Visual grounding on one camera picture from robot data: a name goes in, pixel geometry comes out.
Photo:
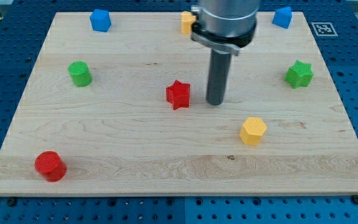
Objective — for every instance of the blue block right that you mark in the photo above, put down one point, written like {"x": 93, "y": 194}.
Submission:
{"x": 283, "y": 17}

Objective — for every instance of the red cylinder block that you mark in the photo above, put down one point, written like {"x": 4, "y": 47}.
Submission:
{"x": 50, "y": 166}

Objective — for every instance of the yellow heart block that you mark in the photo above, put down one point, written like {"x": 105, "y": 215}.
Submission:
{"x": 187, "y": 20}

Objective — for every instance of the green star block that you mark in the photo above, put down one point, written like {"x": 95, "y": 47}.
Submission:
{"x": 299, "y": 74}

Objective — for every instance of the wooden board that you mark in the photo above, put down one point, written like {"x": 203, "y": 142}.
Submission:
{"x": 119, "y": 136}

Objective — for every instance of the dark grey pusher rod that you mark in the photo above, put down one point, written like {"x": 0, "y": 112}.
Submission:
{"x": 219, "y": 65}

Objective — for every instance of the blue pentagon block left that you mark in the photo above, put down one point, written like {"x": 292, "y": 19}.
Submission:
{"x": 100, "y": 20}

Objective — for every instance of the green cylinder block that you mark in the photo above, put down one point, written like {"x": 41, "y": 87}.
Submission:
{"x": 80, "y": 73}

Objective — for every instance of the yellow hexagon block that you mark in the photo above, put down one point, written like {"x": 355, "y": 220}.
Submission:
{"x": 252, "y": 131}

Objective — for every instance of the red star block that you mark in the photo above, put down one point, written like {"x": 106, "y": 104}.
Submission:
{"x": 178, "y": 94}

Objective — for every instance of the white fiducial marker tag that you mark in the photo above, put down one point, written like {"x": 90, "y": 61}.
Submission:
{"x": 324, "y": 29}

